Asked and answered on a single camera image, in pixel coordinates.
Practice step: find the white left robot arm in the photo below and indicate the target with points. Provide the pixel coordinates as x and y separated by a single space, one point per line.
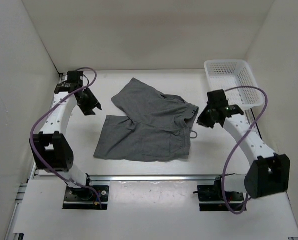
50 148

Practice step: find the aluminium table edge rail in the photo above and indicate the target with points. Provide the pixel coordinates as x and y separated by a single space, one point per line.
139 178

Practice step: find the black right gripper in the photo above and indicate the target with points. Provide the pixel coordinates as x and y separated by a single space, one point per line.
202 121

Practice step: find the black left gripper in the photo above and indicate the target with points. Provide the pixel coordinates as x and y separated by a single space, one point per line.
94 101

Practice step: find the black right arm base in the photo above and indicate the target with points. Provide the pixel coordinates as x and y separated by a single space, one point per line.
211 200

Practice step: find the white perforated plastic basket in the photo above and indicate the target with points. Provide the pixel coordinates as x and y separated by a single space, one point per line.
234 76

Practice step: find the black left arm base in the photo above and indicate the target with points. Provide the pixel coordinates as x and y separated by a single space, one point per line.
85 199

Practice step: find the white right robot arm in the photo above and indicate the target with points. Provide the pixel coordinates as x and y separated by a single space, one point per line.
268 173

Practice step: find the grey drawstring shorts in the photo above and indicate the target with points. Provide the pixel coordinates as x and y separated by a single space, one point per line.
155 127

